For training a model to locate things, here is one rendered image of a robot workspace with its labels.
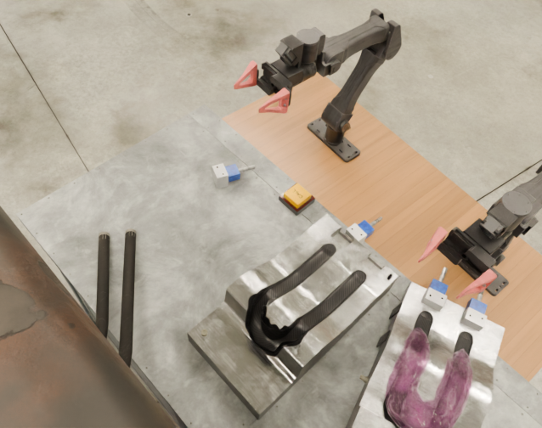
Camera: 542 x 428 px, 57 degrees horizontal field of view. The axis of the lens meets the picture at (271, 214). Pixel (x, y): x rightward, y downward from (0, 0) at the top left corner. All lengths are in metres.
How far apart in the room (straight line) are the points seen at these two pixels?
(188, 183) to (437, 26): 2.64
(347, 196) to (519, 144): 1.79
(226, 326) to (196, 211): 0.40
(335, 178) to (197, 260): 0.52
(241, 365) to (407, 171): 0.85
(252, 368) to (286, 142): 0.78
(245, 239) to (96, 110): 1.71
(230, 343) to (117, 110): 1.95
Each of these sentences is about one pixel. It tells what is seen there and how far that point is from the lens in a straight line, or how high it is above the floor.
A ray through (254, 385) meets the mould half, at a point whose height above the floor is 0.86.
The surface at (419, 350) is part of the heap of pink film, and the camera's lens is 1.26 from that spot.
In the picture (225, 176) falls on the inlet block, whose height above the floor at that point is 0.85.
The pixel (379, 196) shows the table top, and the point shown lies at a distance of 1.60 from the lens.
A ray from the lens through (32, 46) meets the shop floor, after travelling 3.48.
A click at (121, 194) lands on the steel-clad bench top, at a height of 0.80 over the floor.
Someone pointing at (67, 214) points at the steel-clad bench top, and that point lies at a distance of 1.55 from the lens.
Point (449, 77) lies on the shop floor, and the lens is 3.44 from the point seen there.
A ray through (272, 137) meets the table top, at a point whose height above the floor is 0.80.
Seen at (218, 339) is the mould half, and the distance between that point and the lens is 1.25.
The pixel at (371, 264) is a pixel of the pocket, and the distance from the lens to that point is 1.38.
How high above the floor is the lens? 2.04
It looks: 56 degrees down
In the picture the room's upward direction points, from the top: 8 degrees clockwise
